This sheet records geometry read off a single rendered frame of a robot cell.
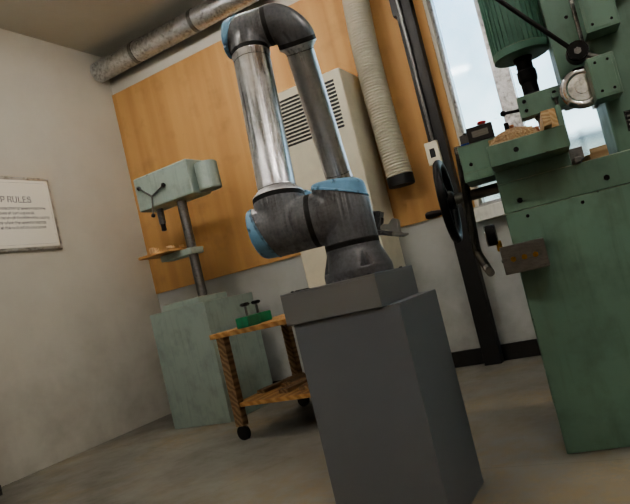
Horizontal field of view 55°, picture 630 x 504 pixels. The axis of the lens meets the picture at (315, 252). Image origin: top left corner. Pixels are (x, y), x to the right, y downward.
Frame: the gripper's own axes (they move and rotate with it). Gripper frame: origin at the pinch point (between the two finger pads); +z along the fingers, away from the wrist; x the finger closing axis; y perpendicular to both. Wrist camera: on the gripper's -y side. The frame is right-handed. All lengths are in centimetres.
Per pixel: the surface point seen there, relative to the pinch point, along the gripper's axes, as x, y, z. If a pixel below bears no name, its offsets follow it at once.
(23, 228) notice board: 84, -22, -248
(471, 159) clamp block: -1.6, 26.2, 19.1
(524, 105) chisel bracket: 5, 45, 33
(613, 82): -11, 49, 56
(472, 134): -1.7, 34.1, 18.5
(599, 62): -11, 54, 52
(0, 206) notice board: 72, -9, -254
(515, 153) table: -24.6, 26.0, 33.1
